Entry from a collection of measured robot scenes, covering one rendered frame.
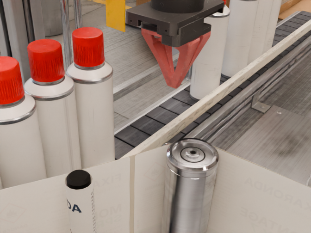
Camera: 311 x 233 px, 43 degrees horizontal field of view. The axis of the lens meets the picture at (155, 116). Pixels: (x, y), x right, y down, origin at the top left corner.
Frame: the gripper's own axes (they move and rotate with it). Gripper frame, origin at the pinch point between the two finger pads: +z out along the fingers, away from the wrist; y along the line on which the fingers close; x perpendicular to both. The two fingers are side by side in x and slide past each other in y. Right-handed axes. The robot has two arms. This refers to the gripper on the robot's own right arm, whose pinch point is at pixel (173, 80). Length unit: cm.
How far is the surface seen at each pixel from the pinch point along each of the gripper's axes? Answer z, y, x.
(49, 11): 74, 153, 218
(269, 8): 0.5, 36.8, 3.5
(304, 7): 17, 99, 15
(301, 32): 10, 56, 2
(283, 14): 17, 87, 18
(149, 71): 5.2, 8.5, 10.2
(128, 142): 13.5, 0.9, 8.2
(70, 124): 1.7, -12.7, 4.4
